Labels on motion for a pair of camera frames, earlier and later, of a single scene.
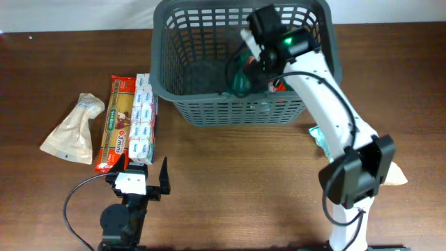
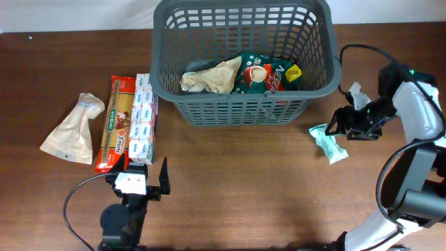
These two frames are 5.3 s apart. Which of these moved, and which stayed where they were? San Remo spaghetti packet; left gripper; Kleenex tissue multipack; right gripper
Moved: right gripper
Stayed: left gripper; Kleenex tissue multipack; San Remo spaghetti packet
